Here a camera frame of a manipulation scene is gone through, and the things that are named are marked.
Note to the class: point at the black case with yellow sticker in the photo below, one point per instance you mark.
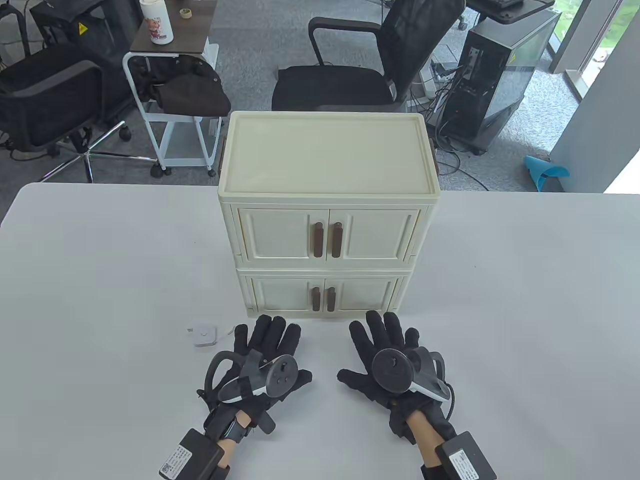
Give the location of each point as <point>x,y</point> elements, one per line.
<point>100,30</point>

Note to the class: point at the white power strip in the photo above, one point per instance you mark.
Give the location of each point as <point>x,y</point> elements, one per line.
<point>429,82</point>

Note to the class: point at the small beige tape roll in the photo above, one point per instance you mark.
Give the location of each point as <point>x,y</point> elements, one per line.
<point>186,13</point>

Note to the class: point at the grey black right controller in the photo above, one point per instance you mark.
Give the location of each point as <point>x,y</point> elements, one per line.
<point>392,370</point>

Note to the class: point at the person's left forearm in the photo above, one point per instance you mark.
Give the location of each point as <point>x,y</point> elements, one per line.
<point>226,450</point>

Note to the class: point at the white soft tape measure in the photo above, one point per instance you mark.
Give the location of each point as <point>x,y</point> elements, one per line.
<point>204,335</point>

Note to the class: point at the black box with label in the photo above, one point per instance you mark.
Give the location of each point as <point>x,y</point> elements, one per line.
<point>465,457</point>
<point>190,455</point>

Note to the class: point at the white cart with dark top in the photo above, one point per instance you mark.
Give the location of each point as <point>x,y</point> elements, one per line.
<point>170,45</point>

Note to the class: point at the person's right hand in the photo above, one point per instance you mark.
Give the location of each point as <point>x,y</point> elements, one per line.
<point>380,335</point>

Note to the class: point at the black cloth bundle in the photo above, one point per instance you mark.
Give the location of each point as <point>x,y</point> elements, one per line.
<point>190,90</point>

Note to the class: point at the cream two-tier plastic cabinet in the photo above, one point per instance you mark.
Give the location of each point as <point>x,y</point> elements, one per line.
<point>325,150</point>

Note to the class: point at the white curved object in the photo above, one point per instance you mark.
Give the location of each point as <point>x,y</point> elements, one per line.
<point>280,375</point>

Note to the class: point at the person's right forearm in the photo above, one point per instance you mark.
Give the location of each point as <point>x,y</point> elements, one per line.
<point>425,435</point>

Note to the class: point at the person's left hand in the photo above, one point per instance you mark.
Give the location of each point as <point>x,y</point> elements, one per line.
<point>265,335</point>

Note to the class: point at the white bottle with cartoon print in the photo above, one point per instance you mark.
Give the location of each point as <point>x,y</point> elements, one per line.
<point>157,25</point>

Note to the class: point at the black wrist watch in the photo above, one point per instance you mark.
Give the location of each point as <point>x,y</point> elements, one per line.
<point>234,429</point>

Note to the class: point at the blue plastic dustpan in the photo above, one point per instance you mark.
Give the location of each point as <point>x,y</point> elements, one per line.
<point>542,175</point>

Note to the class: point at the black mesh office chair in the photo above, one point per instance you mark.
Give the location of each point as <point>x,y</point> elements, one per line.
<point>330,85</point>

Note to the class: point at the black computer tower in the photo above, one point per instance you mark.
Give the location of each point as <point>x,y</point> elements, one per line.
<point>500,65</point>

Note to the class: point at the black chair with chrome base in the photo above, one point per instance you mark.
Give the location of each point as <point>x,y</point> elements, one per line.
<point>45,100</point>

